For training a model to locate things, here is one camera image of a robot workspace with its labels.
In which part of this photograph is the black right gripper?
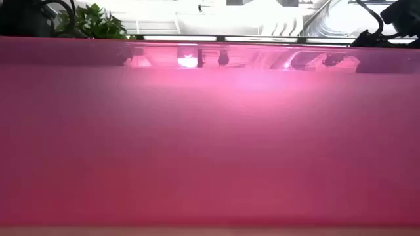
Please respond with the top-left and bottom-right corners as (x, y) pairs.
(349, 29), (400, 49)

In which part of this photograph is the red translucent plastic basket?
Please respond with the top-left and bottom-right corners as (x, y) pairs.
(0, 35), (420, 227)

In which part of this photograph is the green leafy plant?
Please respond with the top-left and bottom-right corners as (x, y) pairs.
(54, 3), (137, 41)

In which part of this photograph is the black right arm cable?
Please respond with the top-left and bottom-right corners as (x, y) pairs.
(355, 0), (385, 36)

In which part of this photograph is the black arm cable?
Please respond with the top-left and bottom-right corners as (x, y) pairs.
(355, 0), (385, 36)
(32, 0), (77, 35)

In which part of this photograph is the black aluminium table frame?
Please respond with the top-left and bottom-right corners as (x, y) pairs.
(126, 33), (420, 47)

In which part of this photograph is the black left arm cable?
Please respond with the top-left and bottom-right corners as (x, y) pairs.
(32, 0), (77, 35)

